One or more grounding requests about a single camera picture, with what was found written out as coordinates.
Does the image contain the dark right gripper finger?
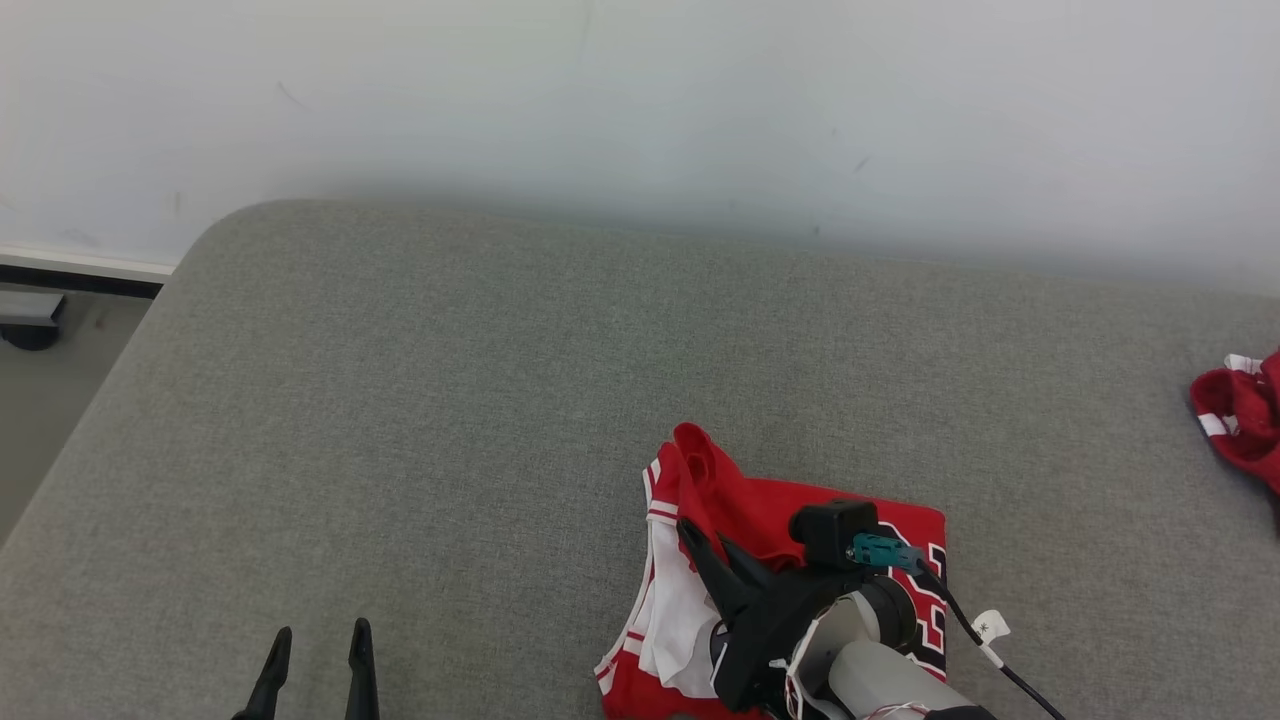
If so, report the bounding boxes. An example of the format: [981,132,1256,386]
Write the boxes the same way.
[718,535,791,594]
[677,518,746,621]

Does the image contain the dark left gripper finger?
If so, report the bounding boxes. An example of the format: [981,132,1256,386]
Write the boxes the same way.
[232,627,293,720]
[345,618,381,720]

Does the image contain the white cable tag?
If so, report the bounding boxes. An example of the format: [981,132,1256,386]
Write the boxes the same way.
[972,610,1011,667]

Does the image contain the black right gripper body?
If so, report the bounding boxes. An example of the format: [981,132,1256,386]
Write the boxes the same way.
[712,570,866,713]

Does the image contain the grey fabric sofa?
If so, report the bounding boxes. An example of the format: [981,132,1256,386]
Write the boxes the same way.
[0,198,1280,720]

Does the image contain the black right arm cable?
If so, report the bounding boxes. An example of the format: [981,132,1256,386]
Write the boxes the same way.
[915,560,1066,720]

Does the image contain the grey base with black caster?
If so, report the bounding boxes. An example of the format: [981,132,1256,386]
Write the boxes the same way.
[0,288,67,351]

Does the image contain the red jersey with white trim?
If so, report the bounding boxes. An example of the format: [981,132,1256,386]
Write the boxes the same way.
[595,422,948,720]

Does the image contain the teal right cable connector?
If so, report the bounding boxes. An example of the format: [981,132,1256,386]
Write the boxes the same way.
[850,533,923,574]

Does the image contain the red shorts with white stripe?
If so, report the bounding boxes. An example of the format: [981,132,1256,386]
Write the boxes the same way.
[1190,350,1280,496]

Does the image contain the white skirting board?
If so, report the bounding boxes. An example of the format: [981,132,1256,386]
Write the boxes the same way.
[0,243,178,299]

